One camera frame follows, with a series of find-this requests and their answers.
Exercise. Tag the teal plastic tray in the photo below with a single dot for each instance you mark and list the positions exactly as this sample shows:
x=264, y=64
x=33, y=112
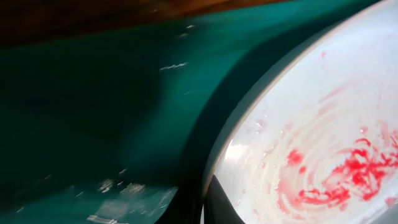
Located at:
x=119, y=125

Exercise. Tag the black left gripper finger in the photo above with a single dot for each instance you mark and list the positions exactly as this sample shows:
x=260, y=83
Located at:
x=218, y=208

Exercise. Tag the light blue plate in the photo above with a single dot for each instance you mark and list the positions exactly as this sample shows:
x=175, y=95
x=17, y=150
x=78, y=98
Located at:
x=315, y=139

